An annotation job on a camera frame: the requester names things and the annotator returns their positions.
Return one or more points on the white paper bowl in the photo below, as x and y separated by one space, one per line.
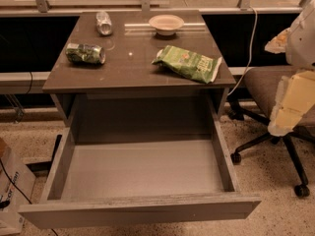
166 24

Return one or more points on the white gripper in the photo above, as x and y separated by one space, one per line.
302 41

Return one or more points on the brown office chair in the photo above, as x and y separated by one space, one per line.
262 84

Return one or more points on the cardboard box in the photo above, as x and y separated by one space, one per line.
16 183

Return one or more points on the green chip bag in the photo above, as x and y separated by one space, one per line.
188 64

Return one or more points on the open grey top drawer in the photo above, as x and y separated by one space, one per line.
140 160

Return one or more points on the green soda can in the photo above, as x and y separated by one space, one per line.
85 53

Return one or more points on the silver crushed can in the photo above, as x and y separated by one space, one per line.
103 23

